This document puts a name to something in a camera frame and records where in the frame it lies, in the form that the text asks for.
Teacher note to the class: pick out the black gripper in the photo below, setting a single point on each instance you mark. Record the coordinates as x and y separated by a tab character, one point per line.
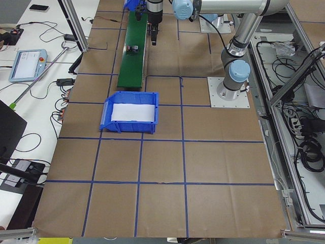
154	17

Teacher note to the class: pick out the red mushroom push button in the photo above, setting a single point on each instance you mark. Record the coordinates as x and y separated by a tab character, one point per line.
132	48

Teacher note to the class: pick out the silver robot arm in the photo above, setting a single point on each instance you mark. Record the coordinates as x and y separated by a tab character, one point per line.
215	19
236	69

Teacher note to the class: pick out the right blue plastic bin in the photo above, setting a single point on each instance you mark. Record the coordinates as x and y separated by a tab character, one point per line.
135	5

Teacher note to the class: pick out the blue plastic bin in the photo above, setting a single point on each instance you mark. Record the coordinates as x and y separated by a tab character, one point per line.
129	97
135	5

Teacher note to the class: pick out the green conveyor belt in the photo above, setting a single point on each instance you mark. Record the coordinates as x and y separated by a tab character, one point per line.
132	64

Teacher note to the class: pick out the left blue plastic bin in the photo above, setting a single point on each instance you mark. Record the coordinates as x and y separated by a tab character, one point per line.
129	97

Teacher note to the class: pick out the white foam pad left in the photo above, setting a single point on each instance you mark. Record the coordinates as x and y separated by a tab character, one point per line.
133	112

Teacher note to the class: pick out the black power adapter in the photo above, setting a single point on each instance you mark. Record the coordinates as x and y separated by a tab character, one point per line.
69	37

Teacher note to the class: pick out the black smartphone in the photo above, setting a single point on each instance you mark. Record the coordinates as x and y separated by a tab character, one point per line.
42	8

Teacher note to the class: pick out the blue teach pendant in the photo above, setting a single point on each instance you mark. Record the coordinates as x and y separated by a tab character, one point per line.
28	65

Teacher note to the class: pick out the long metal rod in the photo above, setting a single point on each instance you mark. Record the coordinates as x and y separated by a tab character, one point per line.
64	49

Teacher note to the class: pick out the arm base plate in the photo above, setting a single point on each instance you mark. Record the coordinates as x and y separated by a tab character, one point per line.
208	28
221	97

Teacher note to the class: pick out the aluminium frame post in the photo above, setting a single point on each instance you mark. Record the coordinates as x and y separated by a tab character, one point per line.
70	14

